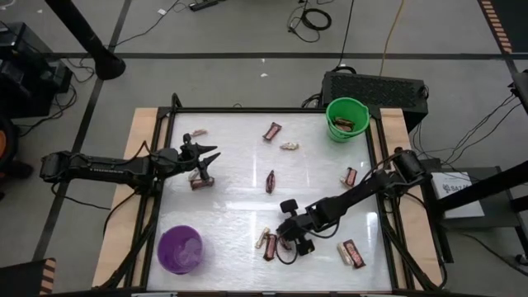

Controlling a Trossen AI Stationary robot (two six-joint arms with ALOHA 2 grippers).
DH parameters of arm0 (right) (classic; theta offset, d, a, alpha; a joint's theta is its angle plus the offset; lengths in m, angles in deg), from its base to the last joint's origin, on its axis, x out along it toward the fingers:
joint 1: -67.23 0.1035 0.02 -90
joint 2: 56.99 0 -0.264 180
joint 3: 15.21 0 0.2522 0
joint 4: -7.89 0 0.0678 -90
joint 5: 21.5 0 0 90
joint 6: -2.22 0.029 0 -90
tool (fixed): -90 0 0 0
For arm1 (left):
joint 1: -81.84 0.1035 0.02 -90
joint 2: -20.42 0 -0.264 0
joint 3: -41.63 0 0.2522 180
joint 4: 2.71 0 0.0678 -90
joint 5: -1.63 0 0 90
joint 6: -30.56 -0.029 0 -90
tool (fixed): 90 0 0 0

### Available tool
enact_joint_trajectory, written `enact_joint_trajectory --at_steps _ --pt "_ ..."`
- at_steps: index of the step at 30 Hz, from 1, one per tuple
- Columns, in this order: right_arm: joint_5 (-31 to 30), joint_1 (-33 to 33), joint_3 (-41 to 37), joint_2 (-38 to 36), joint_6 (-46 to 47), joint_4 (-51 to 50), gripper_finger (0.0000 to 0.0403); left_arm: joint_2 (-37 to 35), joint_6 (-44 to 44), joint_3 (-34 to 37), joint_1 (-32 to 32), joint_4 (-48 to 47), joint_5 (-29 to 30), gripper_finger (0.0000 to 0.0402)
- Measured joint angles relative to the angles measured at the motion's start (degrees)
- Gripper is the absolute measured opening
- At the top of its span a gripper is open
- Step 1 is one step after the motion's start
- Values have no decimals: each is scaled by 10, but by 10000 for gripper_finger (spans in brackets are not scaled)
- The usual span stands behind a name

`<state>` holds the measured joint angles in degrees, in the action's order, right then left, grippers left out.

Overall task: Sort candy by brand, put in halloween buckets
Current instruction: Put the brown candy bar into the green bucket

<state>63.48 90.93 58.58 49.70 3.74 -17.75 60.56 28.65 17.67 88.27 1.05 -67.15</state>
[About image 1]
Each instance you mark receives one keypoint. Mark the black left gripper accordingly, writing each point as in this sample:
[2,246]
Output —
[171,158]

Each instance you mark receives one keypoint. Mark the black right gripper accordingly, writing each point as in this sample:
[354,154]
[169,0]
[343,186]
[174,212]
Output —
[301,222]

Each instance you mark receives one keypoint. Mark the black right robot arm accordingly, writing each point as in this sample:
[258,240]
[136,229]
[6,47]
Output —
[363,190]

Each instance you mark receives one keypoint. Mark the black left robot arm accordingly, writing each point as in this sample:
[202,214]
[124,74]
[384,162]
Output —
[103,167]

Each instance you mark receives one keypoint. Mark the purple halloween bucket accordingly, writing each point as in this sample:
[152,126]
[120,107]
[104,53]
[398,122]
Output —
[169,247]

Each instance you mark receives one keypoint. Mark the green halloween bucket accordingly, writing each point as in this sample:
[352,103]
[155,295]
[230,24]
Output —
[348,105]

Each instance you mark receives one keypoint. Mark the wooden side board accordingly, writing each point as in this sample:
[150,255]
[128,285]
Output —
[422,239]
[142,128]

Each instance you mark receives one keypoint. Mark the black pole stand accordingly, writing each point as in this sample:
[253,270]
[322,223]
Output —
[105,62]

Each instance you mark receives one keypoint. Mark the black power strip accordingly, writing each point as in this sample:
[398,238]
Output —
[203,5]

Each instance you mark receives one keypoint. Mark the black perforated computer case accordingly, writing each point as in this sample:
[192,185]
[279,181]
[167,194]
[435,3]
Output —
[371,88]

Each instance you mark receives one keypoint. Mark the white labelled box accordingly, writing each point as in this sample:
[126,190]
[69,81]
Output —
[462,202]

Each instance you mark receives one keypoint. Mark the black equipment stack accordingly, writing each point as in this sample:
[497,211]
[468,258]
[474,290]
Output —
[24,74]

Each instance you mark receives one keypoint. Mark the orange black wheel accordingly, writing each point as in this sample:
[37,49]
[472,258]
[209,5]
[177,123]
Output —
[4,144]

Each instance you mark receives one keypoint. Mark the black diagonal beam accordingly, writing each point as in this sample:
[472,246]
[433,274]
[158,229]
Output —
[495,185]

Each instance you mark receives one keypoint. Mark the black mat striped edge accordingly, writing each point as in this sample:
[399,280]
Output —
[20,280]
[515,20]

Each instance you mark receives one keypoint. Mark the black stand corner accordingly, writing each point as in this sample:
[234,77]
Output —
[521,90]

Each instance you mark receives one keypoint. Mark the black table frame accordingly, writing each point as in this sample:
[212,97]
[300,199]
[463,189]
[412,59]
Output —
[227,110]

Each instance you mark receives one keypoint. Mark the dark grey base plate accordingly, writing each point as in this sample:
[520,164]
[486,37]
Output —
[503,214]

